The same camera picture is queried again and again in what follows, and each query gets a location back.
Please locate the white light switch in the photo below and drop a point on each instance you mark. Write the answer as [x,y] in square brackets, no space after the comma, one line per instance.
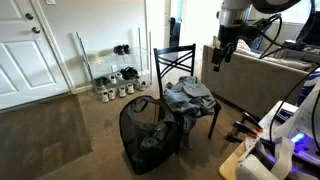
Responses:
[50,1]

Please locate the light blue denim trousers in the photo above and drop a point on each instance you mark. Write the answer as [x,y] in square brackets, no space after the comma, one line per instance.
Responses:
[176,100]

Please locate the small dark electronic box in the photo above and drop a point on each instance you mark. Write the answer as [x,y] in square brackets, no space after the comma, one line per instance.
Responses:
[285,115]

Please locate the round metal door knob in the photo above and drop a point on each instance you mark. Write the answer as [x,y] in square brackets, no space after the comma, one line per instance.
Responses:
[36,30]

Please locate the white sneaker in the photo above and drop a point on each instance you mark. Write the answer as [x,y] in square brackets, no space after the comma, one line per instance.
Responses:
[122,91]
[112,94]
[105,96]
[141,85]
[130,88]

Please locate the black sneaker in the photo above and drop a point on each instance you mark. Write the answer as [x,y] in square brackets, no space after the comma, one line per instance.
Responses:
[133,72]
[125,74]

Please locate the white patterned pillow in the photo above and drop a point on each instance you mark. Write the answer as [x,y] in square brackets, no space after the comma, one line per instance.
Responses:
[243,45]

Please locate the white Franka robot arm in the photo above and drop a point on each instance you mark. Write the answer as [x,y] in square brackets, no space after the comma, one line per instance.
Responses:
[233,13]

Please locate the metal deadbolt lock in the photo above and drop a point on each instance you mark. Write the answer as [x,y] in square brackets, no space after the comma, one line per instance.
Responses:
[29,16]

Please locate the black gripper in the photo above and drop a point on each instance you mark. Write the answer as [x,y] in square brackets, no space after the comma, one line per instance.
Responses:
[233,33]

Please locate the black shoe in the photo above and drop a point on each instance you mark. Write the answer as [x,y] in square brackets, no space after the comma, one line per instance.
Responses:
[119,50]
[127,49]

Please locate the grey fabric sofa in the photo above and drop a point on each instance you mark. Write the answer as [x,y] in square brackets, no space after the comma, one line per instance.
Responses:
[246,80]

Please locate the black metal chair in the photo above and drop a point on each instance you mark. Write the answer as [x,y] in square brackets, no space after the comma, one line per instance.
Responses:
[175,50]

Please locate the blue white striped cloth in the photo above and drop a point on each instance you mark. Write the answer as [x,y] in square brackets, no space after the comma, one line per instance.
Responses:
[310,86]

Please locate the black mesh laundry basket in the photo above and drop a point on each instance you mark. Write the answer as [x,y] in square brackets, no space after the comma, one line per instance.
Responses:
[146,143]

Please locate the white panel door with deadbolt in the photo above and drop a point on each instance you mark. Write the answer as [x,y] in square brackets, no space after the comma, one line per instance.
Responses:
[30,60]

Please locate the blue denim jeans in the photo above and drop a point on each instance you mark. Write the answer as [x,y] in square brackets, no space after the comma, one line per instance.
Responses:
[205,103]

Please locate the dark grey shoe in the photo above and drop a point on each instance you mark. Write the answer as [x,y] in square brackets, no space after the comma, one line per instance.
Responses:
[98,82]
[105,80]

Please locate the small white shoe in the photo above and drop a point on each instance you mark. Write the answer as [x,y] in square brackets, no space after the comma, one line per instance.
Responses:
[113,79]
[119,76]

